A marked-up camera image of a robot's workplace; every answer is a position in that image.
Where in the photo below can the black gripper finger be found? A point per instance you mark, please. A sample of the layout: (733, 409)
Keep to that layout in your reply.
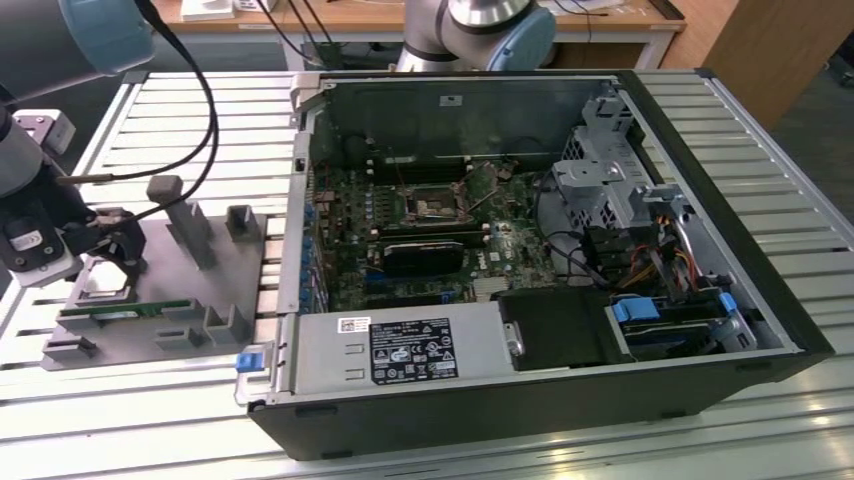
(133, 250)

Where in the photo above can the silver CPU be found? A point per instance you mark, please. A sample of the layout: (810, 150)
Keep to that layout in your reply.
(102, 282)

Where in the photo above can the thin metal locking lever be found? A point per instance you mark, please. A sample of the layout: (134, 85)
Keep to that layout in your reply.
(396, 170)

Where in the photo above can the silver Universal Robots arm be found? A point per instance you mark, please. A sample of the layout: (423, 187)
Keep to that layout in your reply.
(40, 40)

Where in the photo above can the CPU socket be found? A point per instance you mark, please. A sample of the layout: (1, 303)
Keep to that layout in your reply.
(433, 202)

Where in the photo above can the green RAM stick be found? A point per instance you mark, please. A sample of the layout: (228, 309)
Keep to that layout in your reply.
(160, 305)

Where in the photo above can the grey parts rack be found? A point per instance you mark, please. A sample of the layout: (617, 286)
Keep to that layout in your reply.
(186, 300)

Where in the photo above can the blue case latch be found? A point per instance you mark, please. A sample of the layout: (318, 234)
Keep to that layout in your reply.
(252, 362)

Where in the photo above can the silver power supply unit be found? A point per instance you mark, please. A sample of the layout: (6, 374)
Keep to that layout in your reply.
(320, 360)

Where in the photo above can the black graphics card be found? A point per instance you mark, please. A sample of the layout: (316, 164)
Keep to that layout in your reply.
(423, 262)

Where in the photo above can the black RAM slot bank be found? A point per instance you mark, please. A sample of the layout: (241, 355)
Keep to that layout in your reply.
(420, 172)
(427, 234)

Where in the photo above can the black power supply label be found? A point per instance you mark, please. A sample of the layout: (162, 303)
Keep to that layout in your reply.
(413, 350)

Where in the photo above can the white box with blue print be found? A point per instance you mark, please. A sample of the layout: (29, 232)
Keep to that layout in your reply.
(256, 6)

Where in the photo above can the silver chipset heatsink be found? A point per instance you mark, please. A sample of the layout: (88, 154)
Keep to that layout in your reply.
(489, 290)

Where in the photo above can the green motherboard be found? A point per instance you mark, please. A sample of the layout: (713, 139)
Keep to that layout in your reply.
(513, 250)

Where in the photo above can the silver metal latch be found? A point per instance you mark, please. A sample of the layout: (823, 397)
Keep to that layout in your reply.
(515, 339)

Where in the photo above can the black open PC case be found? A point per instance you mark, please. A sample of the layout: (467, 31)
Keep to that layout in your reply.
(467, 425)

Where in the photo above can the black plastic shroud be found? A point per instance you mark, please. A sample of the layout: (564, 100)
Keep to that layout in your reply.
(560, 325)

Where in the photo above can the silver metal drive cage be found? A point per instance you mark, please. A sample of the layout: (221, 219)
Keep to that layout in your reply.
(600, 190)

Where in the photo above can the blue disk carrier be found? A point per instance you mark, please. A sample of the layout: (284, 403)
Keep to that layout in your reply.
(633, 310)

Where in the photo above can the small blue drive clip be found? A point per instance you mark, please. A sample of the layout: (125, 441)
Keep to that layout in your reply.
(727, 304)

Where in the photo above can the wooden cabinet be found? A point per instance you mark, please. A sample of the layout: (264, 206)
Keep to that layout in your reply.
(767, 50)

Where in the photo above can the black chair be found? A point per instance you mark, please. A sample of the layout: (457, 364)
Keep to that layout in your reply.
(842, 70)

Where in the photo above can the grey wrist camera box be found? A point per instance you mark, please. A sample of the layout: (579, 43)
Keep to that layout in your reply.
(46, 132)

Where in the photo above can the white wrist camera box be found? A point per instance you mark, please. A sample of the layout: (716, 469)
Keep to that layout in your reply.
(40, 270)

